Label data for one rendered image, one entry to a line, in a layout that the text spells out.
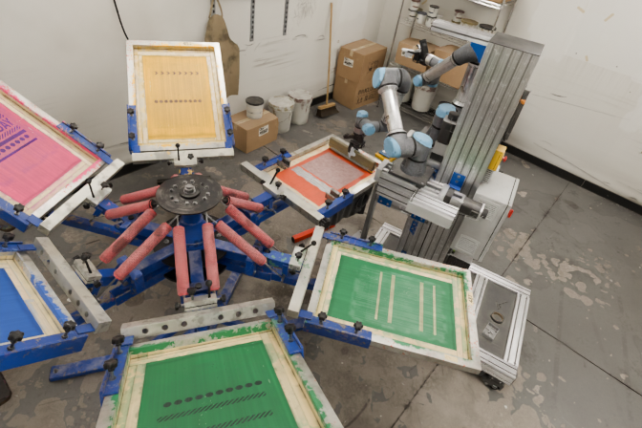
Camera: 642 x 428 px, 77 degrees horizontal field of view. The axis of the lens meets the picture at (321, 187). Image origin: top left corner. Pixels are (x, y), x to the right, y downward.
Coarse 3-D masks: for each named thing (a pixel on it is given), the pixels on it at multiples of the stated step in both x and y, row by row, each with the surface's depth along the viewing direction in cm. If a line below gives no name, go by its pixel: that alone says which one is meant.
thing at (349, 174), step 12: (336, 168) 285; (348, 168) 287; (360, 168) 289; (324, 180) 272; (336, 180) 274; (348, 180) 276; (360, 180) 278; (300, 192) 258; (312, 192) 260; (324, 192) 261
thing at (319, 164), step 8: (328, 152) 300; (304, 160) 286; (312, 160) 288; (320, 160) 289; (328, 160) 291; (336, 160) 292; (344, 160) 294; (288, 168) 276; (304, 168) 279; (312, 168) 280; (320, 168) 282; (328, 168) 283; (280, 176) 268; (288, 176) 270; (296, 176) 271; (320, 176) 275; (288, 184) 262; (296, 184) 263; (304, 184) 265
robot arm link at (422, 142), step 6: (414, 138) 226; (420, 138) 225; (426, 138) 227; (420, 144) 224; (426, 144) 224; (414, 150) 224; (420, 150) 225; (426, 150) 227; (414, 156) 228; (420, 156) 228; (426, 156) 230
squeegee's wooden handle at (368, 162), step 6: (330, 138) 298; (330, 144) 300; (336, 144) 296; (342, 144) 292; (342, 150) 294; (354, 150) 288; (348, 156) 292; (354, 156) 288; (360, 156) 284; (360, 162) 287; (366, 162) 283; (372, 162) 279; (372, 168) 281
